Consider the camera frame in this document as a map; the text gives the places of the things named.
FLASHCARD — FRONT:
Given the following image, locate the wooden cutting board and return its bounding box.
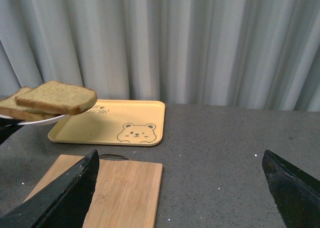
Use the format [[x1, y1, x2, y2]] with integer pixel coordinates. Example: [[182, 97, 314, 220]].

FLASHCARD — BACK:
[[23, 154, 163, 228]]

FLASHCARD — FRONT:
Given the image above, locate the white round plate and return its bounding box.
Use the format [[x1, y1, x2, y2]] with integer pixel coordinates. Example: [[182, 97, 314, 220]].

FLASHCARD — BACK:
[[0, 113, 69, 127]]

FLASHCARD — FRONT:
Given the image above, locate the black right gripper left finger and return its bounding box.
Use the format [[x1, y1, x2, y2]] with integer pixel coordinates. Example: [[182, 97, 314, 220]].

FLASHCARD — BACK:
[[0, 149, 100, 228]]

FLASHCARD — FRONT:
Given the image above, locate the yellow bear tray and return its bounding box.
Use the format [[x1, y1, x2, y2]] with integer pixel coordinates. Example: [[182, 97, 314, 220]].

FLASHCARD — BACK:
[[48, 99, 166, 147]]

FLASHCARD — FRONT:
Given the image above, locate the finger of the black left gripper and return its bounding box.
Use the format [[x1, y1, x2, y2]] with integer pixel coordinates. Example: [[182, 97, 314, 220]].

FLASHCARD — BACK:
[[0, 118, 22, 145]]

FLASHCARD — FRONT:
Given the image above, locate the bread slice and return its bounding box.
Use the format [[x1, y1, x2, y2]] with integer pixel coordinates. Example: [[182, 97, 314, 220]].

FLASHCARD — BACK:
[[0, 86, 59, 122], [15, 80, 98, 116]]

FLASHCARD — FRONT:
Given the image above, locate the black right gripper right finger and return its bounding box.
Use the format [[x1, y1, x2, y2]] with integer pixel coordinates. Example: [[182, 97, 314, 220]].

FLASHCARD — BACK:
[[262, 150, 320, 228]]

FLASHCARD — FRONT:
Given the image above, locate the grey curtain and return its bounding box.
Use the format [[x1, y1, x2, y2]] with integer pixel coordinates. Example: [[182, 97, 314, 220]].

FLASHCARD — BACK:
[[0, 0, 320, 112]]

